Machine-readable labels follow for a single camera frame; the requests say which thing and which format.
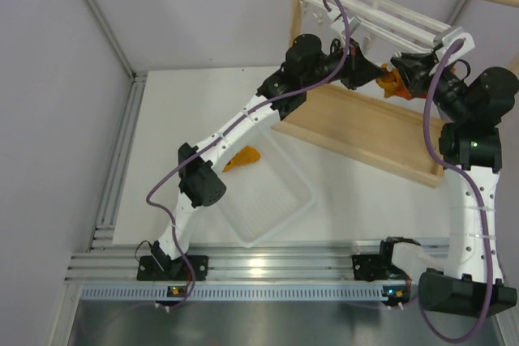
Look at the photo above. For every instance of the white clip hanger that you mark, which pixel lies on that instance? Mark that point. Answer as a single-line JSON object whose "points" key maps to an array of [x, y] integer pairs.
{"points": [[406, 29]]}

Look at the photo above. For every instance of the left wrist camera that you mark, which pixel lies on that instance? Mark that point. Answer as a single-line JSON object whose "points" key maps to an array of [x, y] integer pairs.
{"points": [[344, 28]]}

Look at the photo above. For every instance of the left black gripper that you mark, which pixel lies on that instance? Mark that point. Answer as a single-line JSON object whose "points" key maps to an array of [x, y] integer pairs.
{"points": [[358, 70]]}

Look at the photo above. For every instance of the wooden hanging rack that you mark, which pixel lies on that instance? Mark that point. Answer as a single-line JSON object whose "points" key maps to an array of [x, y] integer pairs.
{"points": [[386, 136]]}

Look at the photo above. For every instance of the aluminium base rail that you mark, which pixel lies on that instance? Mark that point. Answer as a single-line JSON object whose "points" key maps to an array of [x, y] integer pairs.
{"points": [[327, 262]]}

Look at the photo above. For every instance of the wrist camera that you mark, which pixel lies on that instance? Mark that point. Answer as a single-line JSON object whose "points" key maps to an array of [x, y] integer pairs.
{"points": [[344, 28], [454, 40]]}

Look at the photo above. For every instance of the yellow sock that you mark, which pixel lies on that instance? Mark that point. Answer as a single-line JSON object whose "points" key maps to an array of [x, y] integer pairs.
{"points": [[248, 155], [390, 81]]}

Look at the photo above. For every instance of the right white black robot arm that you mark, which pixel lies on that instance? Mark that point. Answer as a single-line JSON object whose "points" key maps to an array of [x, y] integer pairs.
{"points": [[461, 134]]}

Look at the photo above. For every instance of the white plastic tray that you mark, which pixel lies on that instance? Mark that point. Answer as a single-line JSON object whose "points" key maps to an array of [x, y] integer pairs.
{"points": [[263, 197]]}

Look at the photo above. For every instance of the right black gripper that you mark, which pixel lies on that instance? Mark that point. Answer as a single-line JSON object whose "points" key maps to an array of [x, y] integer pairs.
{"points": [[415, 69]]}

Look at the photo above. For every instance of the orange sock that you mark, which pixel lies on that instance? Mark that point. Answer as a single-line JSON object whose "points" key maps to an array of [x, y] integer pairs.
{"points": [[403, 93]]}

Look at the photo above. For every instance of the aluminium corner frame post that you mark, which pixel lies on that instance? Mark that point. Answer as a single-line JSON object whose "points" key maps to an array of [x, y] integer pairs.
{"points": [[109, 36]]}

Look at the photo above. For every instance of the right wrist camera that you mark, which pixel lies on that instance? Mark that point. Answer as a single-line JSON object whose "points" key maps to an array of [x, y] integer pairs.
{"points": [[454, 40]]}

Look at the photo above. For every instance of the slotted grey cable duct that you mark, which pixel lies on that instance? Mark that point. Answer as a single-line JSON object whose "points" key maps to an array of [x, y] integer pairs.
{"points": [[240, 292]]}

